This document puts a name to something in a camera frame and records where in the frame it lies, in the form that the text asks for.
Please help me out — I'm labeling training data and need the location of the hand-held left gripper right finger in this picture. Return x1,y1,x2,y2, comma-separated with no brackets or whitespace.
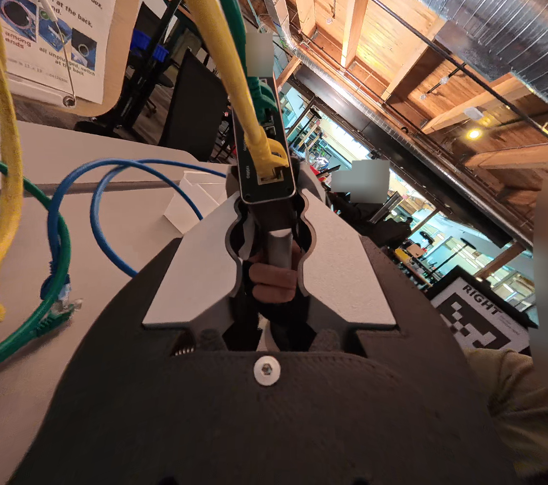
295,188,396,343

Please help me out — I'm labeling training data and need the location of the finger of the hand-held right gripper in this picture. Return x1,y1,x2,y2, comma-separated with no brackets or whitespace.
295,159,340,217
225,165,241,206

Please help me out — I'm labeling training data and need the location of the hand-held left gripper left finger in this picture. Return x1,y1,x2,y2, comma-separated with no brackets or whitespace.
142,192,249,341

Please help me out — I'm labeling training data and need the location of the black network switch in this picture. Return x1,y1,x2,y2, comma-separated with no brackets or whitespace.
231,78,297,204

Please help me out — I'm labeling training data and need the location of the blue ethernet cable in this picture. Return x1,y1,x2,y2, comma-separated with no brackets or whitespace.
41,157,227,310

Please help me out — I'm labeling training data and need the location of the yellow ethernet cable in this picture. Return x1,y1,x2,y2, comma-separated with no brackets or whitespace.
0,0,287,321

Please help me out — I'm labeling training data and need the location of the person's right hand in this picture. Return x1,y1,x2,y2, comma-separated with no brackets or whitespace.
247,252,301,304

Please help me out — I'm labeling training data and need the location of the white board stand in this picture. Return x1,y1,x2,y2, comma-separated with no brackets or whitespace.
164,170,227,235

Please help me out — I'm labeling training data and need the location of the black chair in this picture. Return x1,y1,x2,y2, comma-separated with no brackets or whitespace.
164,49,228,161

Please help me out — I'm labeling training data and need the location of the black steel beam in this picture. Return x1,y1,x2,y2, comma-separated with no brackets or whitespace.
293,63,527,248

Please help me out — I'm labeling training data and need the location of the blue storage bin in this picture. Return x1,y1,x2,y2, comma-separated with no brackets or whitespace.
132,29,167,63

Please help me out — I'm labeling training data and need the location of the wooden display board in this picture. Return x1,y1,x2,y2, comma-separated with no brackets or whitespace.
0,0,146,118

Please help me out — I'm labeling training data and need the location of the large silver air duct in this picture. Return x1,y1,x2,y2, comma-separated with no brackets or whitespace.
349,0,548,102

